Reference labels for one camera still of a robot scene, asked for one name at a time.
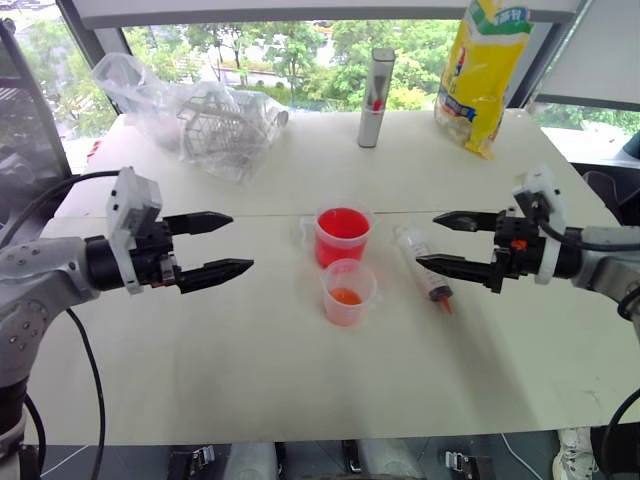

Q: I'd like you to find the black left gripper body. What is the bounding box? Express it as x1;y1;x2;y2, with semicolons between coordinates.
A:
130;217;182;290

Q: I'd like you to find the large cup with red liquid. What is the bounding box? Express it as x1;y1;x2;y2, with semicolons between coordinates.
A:
298;205;376;270

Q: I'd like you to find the dark chair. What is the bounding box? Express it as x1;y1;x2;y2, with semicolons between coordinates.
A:
581;169;640;227

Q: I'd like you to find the black strap buckle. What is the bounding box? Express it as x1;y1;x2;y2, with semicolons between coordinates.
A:
187;444;217;477
443;449;472;477

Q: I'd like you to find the clear bag with wire basket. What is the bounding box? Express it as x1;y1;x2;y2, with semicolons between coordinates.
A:
91;51;291;185

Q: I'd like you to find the white sneaker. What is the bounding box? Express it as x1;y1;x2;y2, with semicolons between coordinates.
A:
551;426;600;480

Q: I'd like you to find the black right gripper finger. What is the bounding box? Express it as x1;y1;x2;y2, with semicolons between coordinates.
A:
432;210;502;234
415;254;497;292

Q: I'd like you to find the yellow snack bag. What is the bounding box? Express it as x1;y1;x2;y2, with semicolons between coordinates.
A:
433;0;536;161

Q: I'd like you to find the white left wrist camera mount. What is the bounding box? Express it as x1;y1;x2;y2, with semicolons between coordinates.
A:
105;166;164;295

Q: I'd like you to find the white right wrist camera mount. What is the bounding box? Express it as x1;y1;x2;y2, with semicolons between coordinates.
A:
511;164;569;285

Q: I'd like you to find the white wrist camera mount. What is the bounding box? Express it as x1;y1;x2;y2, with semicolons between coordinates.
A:
105;166;164;295
511;164;569;285

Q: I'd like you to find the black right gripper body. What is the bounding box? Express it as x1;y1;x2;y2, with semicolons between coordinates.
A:
491;193;547;294

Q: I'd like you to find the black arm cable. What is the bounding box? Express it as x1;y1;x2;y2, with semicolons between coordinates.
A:
599;387;640;480
0;169;121;251
66;307;107;480
535;218;640;253

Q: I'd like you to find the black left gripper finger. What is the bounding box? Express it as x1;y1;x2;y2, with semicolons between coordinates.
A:
175;257;256;295
162;210;235;238

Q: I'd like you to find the grey upright tube case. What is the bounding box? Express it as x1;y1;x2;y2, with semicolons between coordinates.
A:
356;47;397;150

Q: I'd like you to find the clear plastic syringe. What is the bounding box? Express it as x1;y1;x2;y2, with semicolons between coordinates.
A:
393;224;455;316

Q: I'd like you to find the black framed screen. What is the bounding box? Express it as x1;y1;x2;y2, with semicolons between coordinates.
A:
0;17;74;236

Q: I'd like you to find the small clear plastic cup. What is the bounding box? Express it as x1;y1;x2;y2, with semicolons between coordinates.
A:
319;257;384;328

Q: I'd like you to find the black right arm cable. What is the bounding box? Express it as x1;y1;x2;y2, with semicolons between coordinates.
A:
535;218;640;253
599;387;640;480

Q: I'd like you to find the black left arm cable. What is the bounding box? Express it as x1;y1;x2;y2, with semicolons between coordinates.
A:
66;307;107;480
0;169;121;251

